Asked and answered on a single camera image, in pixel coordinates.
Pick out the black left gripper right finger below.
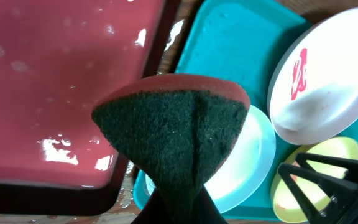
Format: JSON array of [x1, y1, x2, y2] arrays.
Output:
[[194, 187, 227, 224]]

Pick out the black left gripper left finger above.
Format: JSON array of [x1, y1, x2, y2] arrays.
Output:
[[131, 190, 167, 224]]

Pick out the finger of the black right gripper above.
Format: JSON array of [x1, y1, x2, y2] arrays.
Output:
[[295, 152, 358, 182], [277, 162, 358, 223]]

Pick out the yellow plate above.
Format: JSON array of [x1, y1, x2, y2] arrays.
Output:
[[270, 137, 358, 223]]

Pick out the light blue plate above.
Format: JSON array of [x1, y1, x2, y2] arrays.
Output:
[[144, 105, 277, 215]]

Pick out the green and pink sponge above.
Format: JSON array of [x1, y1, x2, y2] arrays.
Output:
[[91, 74, 250, 224]]

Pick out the white plate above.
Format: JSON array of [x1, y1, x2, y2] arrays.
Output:
[[268, 7, 358, 145]]

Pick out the dark tray with red liquid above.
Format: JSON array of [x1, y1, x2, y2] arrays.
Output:
[[0, 1, 180, 216]]

